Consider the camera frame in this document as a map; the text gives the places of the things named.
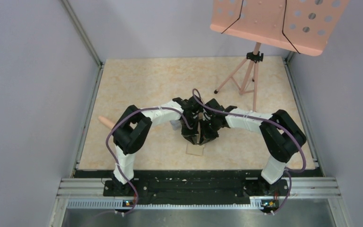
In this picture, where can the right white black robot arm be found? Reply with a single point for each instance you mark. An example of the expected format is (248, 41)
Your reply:
(282, 136)

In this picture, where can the clear acrylic card box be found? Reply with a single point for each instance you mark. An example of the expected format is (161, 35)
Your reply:
(176, 125)

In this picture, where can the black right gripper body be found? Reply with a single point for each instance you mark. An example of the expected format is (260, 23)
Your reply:
(209, 125)

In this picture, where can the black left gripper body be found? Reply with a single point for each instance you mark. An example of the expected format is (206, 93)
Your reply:
(193, 122)

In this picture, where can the pink music stand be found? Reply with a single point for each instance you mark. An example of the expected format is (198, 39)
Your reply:
(302, 26)

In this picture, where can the grey slotted cable duct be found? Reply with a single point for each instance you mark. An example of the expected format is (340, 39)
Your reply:
(120, 204)

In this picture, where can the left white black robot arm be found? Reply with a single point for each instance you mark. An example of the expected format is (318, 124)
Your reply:
(131, 130)

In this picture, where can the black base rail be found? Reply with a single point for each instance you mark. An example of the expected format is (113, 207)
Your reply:
(189, 187)

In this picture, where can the pink wooden cylinder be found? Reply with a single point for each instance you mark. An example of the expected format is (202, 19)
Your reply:
(106, 122)

